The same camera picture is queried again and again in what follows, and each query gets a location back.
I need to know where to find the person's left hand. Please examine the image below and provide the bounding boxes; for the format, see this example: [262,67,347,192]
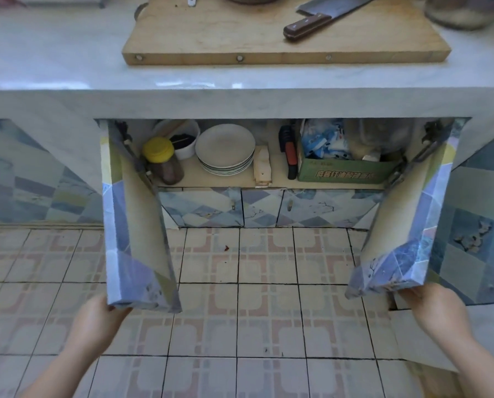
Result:
[70,294,133,358]

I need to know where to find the person's right hand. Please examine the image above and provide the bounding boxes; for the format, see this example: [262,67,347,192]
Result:
[395,282,472,345]

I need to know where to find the person's right forearm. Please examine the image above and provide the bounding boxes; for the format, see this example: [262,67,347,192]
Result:
[433,326,494,398]

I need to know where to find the person's left forearm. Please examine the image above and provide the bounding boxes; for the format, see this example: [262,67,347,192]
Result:
[17,339,107,398]

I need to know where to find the closed patterned cabinet front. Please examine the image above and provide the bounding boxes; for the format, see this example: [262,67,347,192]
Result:
[0,119,104,225]
[426,130,494,306]

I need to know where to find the small patterned lower cabinet door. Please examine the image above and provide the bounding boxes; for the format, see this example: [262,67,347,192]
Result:
[276,189,383,229]
[241,188,284,228]
[157,187,244,229]

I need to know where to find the green cardboard box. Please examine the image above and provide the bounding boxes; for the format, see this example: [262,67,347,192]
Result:
[296,120,404,184]

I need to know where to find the brown jar with yellow lid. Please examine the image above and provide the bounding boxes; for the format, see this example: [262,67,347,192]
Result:
[142,137,185,186]

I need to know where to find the metal door hinge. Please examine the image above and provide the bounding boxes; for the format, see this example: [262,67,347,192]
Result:
[390,119,444,186]

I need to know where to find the clear plastic bag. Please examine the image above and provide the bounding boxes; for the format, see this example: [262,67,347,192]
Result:
[344,118,424,161]

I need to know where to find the blue and white packets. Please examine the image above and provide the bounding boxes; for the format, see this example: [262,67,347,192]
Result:
[301,119,353,160]

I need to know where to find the white bowl with dark contents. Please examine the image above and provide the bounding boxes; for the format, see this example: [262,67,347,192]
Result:
[154,119,201,161]

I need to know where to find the black and red knife sharpener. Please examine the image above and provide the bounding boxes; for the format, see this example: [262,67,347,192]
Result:
[278,125,299,180]

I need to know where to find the cream wooden block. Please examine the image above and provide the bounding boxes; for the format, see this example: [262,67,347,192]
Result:
[254,146,272,187]

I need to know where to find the stack of white plates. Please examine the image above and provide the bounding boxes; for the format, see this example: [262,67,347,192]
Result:
[195,124,256,177]

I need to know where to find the wooden cutting board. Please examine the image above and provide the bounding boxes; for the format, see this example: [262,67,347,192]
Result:
[121,0,452,67]

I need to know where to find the cleaver with wooden handle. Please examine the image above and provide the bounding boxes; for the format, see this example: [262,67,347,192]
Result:
[283,0,380,41]

